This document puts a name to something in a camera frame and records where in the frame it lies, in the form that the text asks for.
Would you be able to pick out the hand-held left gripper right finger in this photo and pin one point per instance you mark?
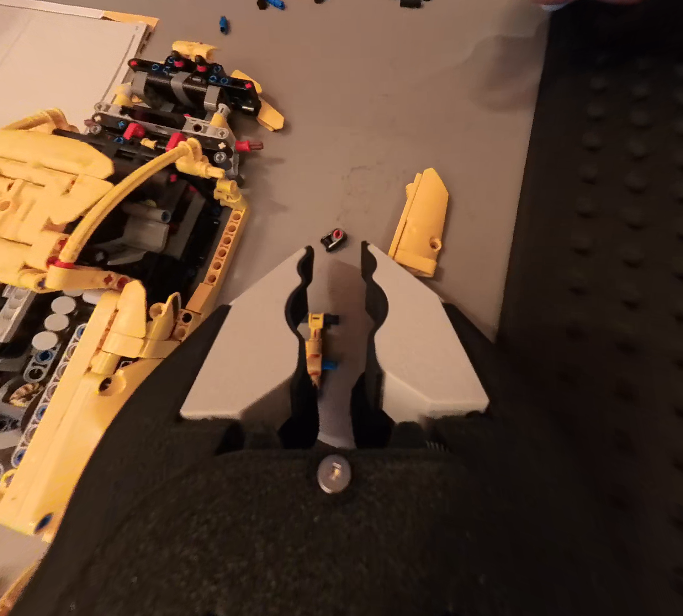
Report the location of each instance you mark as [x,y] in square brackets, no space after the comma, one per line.
[427,360]

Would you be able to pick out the yellow toy brick car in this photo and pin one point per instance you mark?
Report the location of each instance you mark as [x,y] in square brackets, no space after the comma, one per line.
[53,189]

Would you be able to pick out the yellow brick subassembly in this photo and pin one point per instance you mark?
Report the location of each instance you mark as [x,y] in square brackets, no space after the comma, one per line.
[316,349]

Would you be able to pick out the yellow curved panel piece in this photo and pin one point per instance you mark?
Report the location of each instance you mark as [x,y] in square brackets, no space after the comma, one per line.
[421,221]

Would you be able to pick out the small black pin connector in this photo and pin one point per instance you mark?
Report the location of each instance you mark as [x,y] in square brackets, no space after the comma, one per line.
[328,242]

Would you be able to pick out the open instruction booklet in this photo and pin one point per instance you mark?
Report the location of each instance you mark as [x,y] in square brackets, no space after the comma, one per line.
[53,55]

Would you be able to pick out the grey desk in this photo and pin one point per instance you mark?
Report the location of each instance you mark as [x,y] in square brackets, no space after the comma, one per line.
[373,109]

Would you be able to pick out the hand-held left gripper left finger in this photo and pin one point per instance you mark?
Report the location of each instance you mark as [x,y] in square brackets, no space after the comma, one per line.
[240,360]

